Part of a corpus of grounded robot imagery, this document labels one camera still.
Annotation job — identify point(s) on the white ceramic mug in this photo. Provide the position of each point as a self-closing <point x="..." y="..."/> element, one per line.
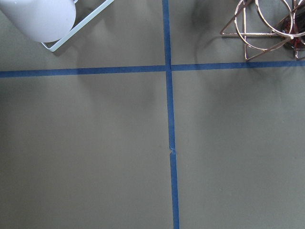
<point x="41" y="20"/>

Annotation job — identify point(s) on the copper wire bottle rack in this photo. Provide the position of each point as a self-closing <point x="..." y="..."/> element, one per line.
<point x="253" y="23"/>

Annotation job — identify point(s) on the dark tea bottle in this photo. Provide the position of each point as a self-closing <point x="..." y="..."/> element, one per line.
<point x="297" y="43"/>

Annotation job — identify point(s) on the white wire mug rack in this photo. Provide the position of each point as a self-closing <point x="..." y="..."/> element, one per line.
<point x="86" y="11"/>

